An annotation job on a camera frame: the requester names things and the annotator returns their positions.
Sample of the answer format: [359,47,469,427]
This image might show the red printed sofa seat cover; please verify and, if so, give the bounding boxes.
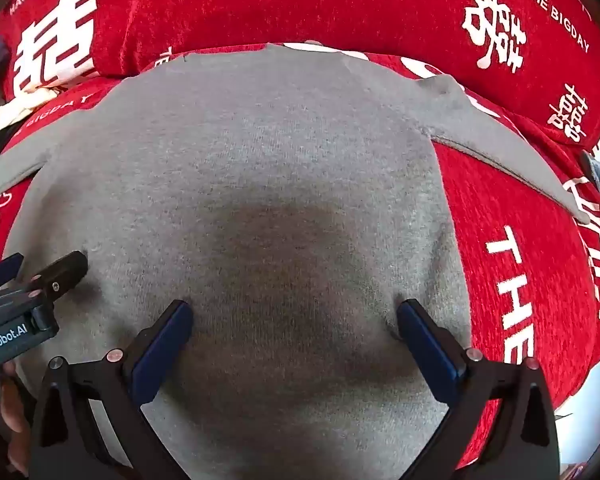
[0,42,600,466]

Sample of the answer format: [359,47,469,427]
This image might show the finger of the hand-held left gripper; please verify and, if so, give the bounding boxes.
[27,251,88,305]
[0,254,25,295]

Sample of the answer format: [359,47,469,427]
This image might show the red printed sofa back cushion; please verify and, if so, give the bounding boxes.
[0,0,600,153]

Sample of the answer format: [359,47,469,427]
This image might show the person's left hand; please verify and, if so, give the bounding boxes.
[0,360,33,478]

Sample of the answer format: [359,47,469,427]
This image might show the cream white cloth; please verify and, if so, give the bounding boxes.
[0,85,61,138]

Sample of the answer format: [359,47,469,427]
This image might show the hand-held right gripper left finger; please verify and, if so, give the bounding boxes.
[27,300,195,480]

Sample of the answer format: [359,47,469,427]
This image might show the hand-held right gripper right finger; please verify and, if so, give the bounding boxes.
[397,299,561,480]

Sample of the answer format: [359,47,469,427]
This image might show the grey knit garment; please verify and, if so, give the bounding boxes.
[0,42,591,480]

